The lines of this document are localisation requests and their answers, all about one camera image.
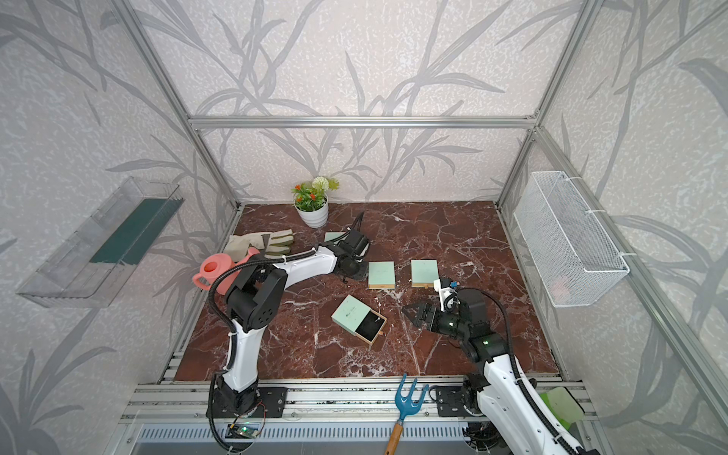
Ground beige gardening gloves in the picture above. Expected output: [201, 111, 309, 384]
[223, 229, 294, 263]

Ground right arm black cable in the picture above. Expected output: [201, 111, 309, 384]
[454, 286, 581, 455]

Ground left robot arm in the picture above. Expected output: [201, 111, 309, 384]
[207, 227, 371, 418]

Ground mint drawer jewelry box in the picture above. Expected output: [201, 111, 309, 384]
[368, 262, 396, 289]

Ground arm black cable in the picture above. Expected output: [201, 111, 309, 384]
[454, 286, 581, 455]
[206, 212, 365, 371]

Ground clear plastic wall shelf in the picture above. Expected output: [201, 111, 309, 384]
[17, 177, 184, 308]

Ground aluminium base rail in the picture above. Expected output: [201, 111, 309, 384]
[116, 377, 604, 442]

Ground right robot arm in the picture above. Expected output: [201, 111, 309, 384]
[402, 282, 599, 454]

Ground potted plant white pot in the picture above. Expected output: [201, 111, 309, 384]
[291, 176, 339, 229]

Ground pink watering can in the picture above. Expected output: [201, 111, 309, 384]
[193, 246, 260, 291]

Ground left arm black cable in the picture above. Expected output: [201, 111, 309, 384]
[206, 212, 365, 371]

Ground green work glove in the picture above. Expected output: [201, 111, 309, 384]
[540, 387, 585, 430]

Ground white wire mesh basket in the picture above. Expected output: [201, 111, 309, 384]
[514, 171, 629, 308]

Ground blue hand rake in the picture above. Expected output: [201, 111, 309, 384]
[384, 375, 430, 455]

